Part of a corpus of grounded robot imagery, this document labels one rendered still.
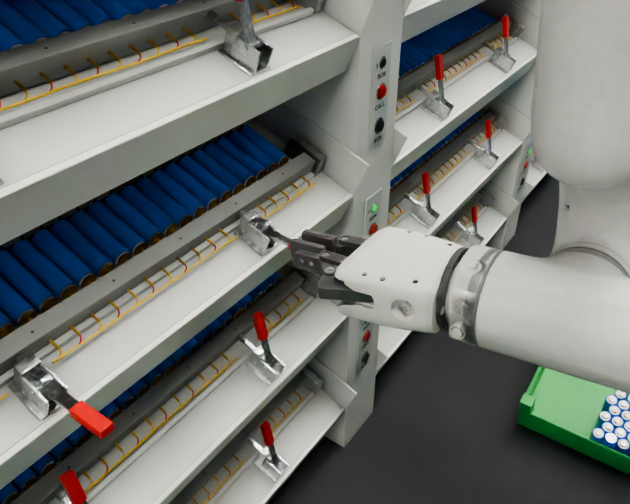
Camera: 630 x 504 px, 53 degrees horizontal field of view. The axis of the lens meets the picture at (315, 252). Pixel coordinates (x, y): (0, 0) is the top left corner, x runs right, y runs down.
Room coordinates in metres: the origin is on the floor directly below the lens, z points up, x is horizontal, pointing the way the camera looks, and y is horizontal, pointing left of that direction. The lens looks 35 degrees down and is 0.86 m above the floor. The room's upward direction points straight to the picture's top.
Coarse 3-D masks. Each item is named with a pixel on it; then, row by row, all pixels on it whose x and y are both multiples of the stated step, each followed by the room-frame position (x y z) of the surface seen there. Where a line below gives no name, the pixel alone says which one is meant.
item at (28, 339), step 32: (256, 192) 0.60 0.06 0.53; (192, 224) 0.53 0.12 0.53; (224, 224) 0.56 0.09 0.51; (160, 256) 0.48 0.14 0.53; (96, 288) 0.43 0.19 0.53; (128, 288) 0.45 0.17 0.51; (160, 288) 0.46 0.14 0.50; (32, 320) 0.39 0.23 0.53; (64, 320) 0.39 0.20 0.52; (96, 320) 0.41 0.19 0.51; (0, 352) 0.35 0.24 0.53; (32, 352) 0.37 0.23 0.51
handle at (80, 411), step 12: (48, 384) 0.34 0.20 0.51; (48, 396) 0.33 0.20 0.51; (60, 396) 0.33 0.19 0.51; (72, 408) 0.31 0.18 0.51; (84, 408) 0.31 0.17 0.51; (84, 420) 0.30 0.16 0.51; (96, 420) 0.30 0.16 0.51; (108, 420) 0.30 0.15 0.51; (96, 432) 0.30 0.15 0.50; (108, 432) 0.30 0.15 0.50
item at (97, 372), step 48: (288, 144) 0.71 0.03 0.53; (336, 144) 0.69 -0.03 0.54; (336, 192) 0.68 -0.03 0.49; (240, 240) 0.56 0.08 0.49; (192, 288) 0.48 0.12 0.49; (240, 288) 0.51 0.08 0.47; (96, 336) 0.41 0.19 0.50; (144, 336) 0.42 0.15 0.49; (192, 336) 0.47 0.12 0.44; (96, 384) 0.36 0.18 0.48; (0, 432) 0.31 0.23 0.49; (48, 432) 0.32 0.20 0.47; (0, 480) 0.29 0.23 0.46
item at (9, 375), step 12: (300, 180) 0.67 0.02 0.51; (288, 192) 0.64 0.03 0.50; (264, 204) 0.61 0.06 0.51; (228, 228) 0.56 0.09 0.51; (216, 240) 0.54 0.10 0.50; (192, 252) 0.52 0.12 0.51; (180, 264) 0.50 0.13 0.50; (156, 276) 0.48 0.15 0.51; (144, 288) 0.46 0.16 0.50; (120, 300) 0.44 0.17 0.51; (108, 312) 0.43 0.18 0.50; (84, 324) 0.41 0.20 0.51; (72, 336) 0.40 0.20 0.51; (48, 348) 0.38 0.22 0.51; (12, 372) 0.35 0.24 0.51; (0, 384) 0.34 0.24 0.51
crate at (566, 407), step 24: (552, 384) 0.79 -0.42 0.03; (576, 384) 0.79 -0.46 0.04; (528, 408) 0.71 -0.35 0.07; (552, 408) 0.75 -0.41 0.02; (576, 408) 0.74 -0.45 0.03; (600, 408) 0.74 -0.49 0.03; (552, 432) 0.69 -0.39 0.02; (576, 432) 0.70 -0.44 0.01; (600, 456) 0.65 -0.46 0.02; (624, 456) 0.62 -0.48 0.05
